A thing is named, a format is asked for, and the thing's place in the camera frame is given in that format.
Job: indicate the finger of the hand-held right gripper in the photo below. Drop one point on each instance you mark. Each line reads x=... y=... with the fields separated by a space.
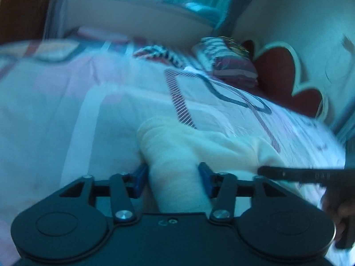
x=299 y=174

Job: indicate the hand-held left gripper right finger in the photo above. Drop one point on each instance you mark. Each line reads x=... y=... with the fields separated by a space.
x=205 y=180

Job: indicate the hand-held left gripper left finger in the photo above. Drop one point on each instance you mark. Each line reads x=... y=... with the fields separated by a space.
x=141 y=180

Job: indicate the cream small garment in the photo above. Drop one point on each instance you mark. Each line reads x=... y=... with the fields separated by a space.
x=177 y=155

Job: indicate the person's right hand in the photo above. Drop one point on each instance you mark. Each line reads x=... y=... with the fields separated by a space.
x=337 y=205

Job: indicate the pink white patterned blanket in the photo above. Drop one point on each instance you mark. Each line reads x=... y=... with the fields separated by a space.
x=69 y=110

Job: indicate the red and white headboard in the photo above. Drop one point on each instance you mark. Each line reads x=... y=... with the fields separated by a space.
x=280 y=72

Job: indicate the maroon white striped pillow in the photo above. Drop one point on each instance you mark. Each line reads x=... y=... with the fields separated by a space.
x=227 y=61

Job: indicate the black red striped pillow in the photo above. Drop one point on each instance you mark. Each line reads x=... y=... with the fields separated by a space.
x=160 y=54

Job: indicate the brown wooden door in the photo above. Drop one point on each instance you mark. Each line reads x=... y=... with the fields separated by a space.
x=22 y=8

